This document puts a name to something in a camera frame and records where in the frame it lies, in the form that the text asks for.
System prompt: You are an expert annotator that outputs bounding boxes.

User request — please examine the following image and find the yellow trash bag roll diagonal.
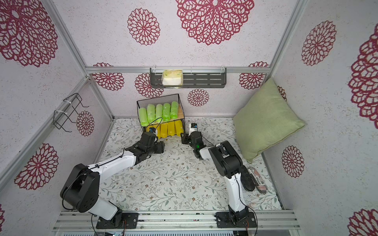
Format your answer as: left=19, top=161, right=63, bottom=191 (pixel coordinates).
left=167, top=122, right=176, bottom=136

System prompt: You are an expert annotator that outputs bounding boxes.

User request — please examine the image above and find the black wire wooden shelf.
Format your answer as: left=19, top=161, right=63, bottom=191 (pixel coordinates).
left=136, top=94, right=186, bottom=138

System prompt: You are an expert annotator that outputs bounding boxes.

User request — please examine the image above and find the green trash bag roll top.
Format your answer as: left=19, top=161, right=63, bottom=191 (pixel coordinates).
left=147, top=104, right=156, bottom=123

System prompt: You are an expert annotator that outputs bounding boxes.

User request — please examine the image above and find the pale green trash bag roll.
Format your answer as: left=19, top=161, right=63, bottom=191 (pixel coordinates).
left=155, top=104, right=163, bottom=122

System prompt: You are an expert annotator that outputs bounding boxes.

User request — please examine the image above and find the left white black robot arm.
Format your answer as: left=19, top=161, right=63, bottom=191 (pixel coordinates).
left=60, top=132, right=165, bottom=227

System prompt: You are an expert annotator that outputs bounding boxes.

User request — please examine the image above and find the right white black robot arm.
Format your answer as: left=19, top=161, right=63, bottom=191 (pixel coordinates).
left=180, top=131, right=258, bottom=229

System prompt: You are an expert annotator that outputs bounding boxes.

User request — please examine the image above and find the white sponge block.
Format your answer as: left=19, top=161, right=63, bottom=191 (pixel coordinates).
left=161, top=70, right=184, bottom=86

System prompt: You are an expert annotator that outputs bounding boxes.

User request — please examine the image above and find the black oval object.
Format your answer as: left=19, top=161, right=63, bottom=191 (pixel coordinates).
left=239, top=165, right=255, bottom=192

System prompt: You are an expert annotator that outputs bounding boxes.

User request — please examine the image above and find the green cushion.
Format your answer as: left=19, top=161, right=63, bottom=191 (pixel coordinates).
left=233, top=79, right=306, bottom=163

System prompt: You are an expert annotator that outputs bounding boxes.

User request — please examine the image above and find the red white striped packet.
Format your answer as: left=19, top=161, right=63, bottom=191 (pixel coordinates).
left=249, top=167, right=268, bottom=194

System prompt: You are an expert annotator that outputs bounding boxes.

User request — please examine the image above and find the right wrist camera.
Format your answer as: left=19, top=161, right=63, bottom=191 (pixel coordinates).
left=189, top=123, right=198, bottom=135

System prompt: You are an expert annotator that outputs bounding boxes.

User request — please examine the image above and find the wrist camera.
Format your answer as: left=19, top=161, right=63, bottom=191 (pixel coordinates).
left=189, top=123, right=198, bottom=135
left=151, top=127, right=158, bottom=136

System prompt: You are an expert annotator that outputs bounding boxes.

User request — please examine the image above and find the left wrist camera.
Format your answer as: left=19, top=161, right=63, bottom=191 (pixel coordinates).
left=151, top=127, right=158, bottom=136

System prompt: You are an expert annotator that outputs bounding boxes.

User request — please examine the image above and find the grey wall metal rack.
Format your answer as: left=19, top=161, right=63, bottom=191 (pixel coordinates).
left=150, top=67, right=227, bottom=89

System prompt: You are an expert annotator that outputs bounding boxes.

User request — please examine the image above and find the black wire wall hook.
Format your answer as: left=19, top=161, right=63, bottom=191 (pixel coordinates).
left=52, top=92, right=89, bottom=133

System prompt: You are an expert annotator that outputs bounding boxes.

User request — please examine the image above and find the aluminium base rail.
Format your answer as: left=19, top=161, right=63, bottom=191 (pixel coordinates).
left=52, top=210, right=300, bottom=233

